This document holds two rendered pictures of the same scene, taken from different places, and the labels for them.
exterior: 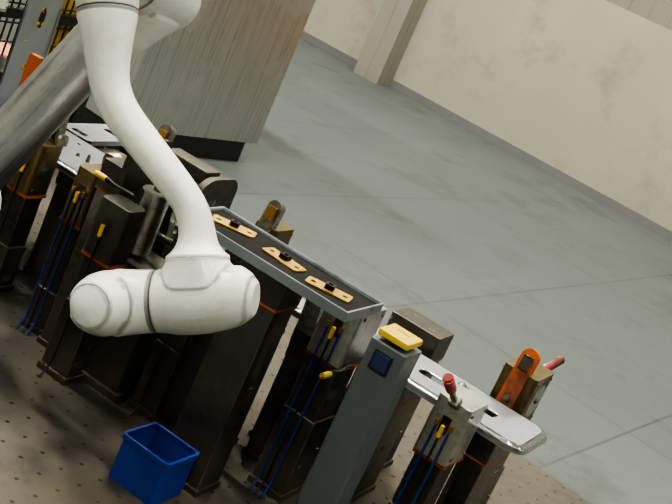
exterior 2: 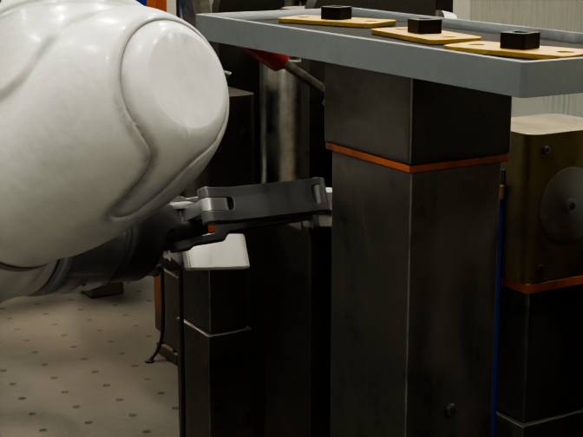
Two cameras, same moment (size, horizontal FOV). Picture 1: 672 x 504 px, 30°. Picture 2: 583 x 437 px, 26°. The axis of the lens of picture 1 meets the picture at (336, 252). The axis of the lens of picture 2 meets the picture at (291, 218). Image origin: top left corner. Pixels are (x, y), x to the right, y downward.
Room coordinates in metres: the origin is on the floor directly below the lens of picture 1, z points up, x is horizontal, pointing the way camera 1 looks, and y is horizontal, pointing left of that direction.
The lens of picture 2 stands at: (1.38, -0.33, 1.24)
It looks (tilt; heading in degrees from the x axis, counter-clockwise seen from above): 13 degrees down; 36
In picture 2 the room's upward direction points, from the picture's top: straight up
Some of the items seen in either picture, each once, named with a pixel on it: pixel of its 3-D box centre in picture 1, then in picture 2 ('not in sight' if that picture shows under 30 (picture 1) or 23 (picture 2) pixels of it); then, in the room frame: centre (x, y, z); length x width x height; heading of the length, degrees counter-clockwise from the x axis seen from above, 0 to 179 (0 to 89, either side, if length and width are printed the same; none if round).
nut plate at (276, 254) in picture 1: (285, 257); (424, 28); (2.09, 0.08, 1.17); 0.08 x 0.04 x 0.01; 60
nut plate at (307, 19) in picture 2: (234, 224); (336, 15); (2.14, 0.19, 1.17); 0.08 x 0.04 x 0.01; 89
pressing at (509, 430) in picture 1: (256, 267); not in sight; (2.48, 0.14, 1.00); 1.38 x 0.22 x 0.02; 67
